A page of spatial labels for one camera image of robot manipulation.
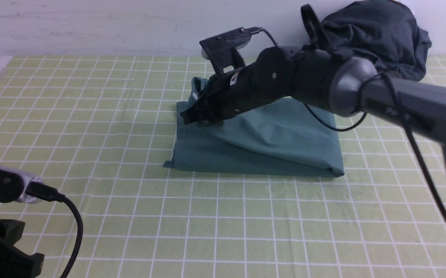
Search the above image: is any dark grey crumpled garment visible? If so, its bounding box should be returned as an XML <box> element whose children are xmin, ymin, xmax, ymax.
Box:
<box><xmin>321</xmin><ymin>0</ymin><xmax>432</xmax><ymax>81</ymax></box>

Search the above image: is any green long-sleeve top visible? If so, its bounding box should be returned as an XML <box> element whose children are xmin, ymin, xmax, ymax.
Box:
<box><xmin>163</xmin><ymin>77</ymin><xmax>345</xmax><ymax>178</ymax></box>

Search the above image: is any black camera cable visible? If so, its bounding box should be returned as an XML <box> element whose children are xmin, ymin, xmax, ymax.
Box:
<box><xmin>246</xmin><ymin>27</ymin><xmax>446</xmax><ymax>276</ymax></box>
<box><xmin>26</xmin><ymin>181</ymin><xmax>84</xmax><ymax>278</ymax></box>

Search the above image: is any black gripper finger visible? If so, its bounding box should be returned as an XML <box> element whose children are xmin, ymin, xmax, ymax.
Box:
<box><xmin>179</xmin><ymin>102</ymin><xmax>223</xmax><ymax>126</ymax></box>

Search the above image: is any green checkered tablecloth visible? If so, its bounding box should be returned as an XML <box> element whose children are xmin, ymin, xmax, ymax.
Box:
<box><xmin>0</xmin><ymin>56</ymin><xmax>446</xmax><ymax>278</ymax></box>

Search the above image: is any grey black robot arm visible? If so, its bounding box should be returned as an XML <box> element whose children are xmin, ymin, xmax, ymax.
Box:
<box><xmin>0</xmin><ymin>5</ymin><xmax>446</xmax><ymax>278</ymax></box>

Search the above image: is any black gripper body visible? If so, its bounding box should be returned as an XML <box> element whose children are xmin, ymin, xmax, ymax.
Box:
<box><xmin>193</xmin><ymin>66</ymin><xmax>294</xmax><ymax>122</ymax></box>
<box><xmin>0</xmin><ymin>219</ymin><xmax>44</xmax><ymax>278</ymax></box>

